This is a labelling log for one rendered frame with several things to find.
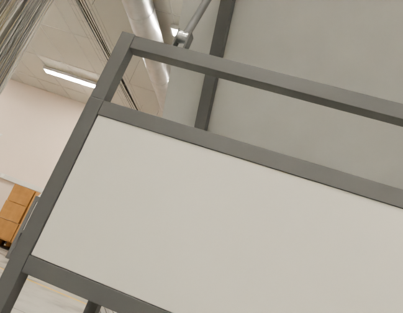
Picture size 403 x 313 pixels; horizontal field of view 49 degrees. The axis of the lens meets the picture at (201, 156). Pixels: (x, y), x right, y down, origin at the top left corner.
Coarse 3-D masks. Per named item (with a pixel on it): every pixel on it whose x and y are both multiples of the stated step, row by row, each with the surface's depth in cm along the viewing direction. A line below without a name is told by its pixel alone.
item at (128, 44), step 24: (120, 48) 114; (144, 48) 113; (168, 48) 112; (120, 72) 114; (216, 72) 109; (240, 72) 107; (264, 72) 106; (96, 96) 110; (312, 96) 103; (336, 96) 102; (360, 96) 101; (384, 120) 101
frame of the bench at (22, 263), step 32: (160, 128) 105; (192, 128) 104; (64, 160) 105; (256, 160) 99; (288, 160) 98; (352, 192) 94; (384, 192) 93; (32, 224) 101; (32, 256) 98; (0, 288) 96; (64, 288) 95; (96, 288) 94
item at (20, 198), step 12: (12, 192) 752; (24, 192) 750; (36, 192) 750; (12, 204) 743; (24, 204) 744; (0, 216) 738; (12, 216) 737; (24, 216) 738; (0, 228) 733; (12, 228) 732; (0, 240) 760; (12, 240) 725
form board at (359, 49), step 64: (192, 0) 148; (256, 0) 142; (320, 0) 136; (384, 0) 130; (256, 64) 147; (320, 64) 141; (384, 64) 135; (256, 128) 153; (320, 128) 146; (384, 128) 140
